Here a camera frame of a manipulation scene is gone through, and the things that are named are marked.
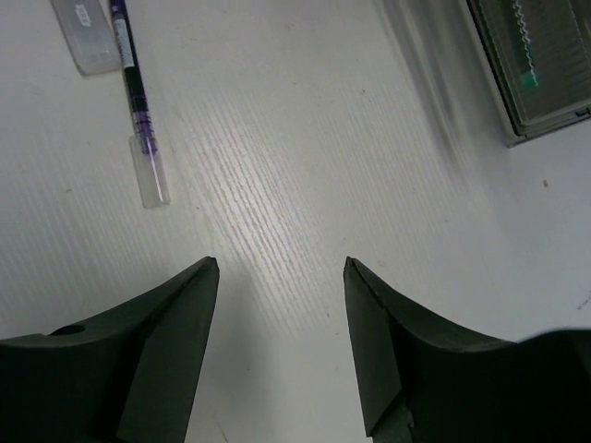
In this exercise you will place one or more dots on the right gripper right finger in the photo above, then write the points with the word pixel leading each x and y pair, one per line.
pixel 424 378

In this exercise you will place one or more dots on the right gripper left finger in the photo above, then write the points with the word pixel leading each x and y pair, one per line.
pixel 129 374

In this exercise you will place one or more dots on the blue gel pen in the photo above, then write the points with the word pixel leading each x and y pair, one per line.
pixel 146 156

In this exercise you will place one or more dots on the clear plastic drawer organizer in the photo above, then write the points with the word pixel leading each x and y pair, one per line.
pixel 560 33

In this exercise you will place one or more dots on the orange highlighter marker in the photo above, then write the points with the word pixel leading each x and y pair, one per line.
pixel 88 35

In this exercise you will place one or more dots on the green gel pen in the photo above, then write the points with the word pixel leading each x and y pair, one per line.
pixel 529 76

